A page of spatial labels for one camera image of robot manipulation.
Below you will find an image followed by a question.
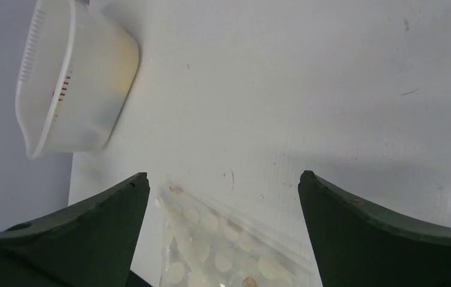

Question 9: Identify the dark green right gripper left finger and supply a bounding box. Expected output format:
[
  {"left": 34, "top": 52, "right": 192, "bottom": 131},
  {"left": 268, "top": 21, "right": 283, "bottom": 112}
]
[{"left": 0, "top": 172, "right": 150, "bottom": 286}]

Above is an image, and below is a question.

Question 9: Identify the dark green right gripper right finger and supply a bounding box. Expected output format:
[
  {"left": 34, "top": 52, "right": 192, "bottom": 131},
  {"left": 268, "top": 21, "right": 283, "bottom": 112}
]
[{"left": 298, "top": 170, "right": 451, "bottom": 286}]

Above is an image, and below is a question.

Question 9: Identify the clear polka dot zip bag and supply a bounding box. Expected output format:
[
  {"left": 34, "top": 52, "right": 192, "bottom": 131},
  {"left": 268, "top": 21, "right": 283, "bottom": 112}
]
[{"left": 155, "top": 181, "right": 322, "bottom": 286}]

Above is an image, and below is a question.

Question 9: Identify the white plastic colander basket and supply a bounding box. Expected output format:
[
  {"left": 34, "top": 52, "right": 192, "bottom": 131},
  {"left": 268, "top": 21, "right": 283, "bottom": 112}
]
[{"left": 15, "top": 0, "right": 140, "bottom": 159}]

